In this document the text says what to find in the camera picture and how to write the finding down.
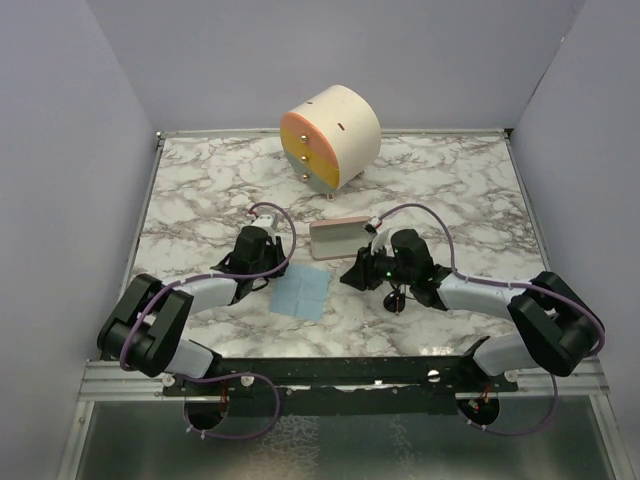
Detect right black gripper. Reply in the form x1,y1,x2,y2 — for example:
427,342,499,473
340,241,415,291

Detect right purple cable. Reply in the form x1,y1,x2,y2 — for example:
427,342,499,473
369,203,609,435

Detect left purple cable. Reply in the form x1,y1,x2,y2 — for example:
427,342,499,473
119,201,299,441

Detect light blue cleaning cloth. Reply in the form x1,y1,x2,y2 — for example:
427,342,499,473
269,264,331,322

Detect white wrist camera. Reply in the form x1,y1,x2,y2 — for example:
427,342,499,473
251,213,279,235
364,216,390,254

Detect purple cable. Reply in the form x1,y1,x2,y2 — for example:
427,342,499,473
119,201,299,441
369,203,609,435

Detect pink glasses case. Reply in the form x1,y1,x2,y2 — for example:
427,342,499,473
309,216,370,261

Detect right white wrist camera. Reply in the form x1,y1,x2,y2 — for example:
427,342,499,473
364,216,390,254

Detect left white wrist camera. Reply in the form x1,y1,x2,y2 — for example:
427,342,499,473
251,213,279,235

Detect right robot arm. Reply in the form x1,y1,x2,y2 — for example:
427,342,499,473
340,229,604,391

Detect round cream drawer cabinet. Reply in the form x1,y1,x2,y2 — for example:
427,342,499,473
279,85,382,197

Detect aluminium front rail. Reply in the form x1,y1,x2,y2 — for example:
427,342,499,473
77,359,610,402

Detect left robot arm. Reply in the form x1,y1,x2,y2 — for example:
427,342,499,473
97,220,288,395

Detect black sunglasses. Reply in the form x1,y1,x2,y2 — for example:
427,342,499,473
383,284,406,315

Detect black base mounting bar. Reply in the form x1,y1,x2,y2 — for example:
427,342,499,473
163,355,517,417

